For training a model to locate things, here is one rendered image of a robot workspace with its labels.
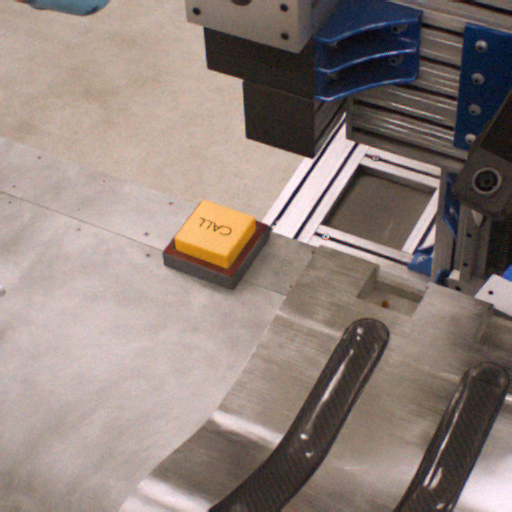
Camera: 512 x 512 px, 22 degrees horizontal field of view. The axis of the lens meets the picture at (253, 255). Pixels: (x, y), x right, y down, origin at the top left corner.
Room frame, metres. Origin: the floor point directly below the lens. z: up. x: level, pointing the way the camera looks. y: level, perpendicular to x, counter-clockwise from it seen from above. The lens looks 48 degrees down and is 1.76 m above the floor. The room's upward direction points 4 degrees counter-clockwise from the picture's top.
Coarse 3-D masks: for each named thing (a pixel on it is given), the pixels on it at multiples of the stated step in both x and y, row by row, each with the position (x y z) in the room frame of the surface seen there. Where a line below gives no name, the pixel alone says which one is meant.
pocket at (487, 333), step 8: (488, 312) 0.72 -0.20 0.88; (488, 320) 0.72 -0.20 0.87; (496, 320) 0.71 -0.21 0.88; (504, 320) 0.71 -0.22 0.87; (480, 328) 0.70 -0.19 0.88; (488, 328) 0.72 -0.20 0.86; (496, 328) 0.71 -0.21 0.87; (504, 328) 0.71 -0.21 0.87; (480, 336) 0.71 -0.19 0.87; (488, 336) 0.71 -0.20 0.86; (496, 336) 0.71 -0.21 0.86; (504, 336) 0.71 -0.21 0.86; (488, 344) 0.70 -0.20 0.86; (496, 344) 0.70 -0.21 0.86; (504, 344) 0.70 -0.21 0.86
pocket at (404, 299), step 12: (372, 276) 0.77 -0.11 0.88; (372, 288) 0.77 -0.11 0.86; (384, 288) 0.77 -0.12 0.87; (396, 288) 0.76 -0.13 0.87; (408, 288) 0.76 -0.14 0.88; (372, 300) 0.76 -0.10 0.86; (396, 300) 0.75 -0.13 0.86; (408, 300) 0.75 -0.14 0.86; (420, 300) 0.75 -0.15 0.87; (408, 312) 0.74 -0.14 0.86
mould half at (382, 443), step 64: (320, 256) 0.79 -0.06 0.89; (320, 320) 0.71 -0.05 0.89; (384, 320) 0.71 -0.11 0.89; (448, 320) 0.71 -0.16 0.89; (256, 384) 0.65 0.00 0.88; (384, 384) 0.64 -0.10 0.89; (448, 384) 0.64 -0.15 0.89; (192, 448) 0.58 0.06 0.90; (256, 448) 0.59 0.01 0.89; (384, 448) 0.58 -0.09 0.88
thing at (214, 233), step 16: (208, 208) 0.91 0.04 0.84; (224, 208) 0.91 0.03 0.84; (192, 224) 0.89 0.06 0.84; (208, 224) 0.89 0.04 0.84; (224, 224) 0.89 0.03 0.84; (240, 224) 0.89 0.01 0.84; (176, 240) 0.87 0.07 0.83; (192, 240) 0.87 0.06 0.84; (208, 240) 0.87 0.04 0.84; (224, 240) 0.87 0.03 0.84; (240, 240) 0.87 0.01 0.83; (192, 256) 0.86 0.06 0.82; (208, 256) 0.86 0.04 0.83; (224, 256) 0.85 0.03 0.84
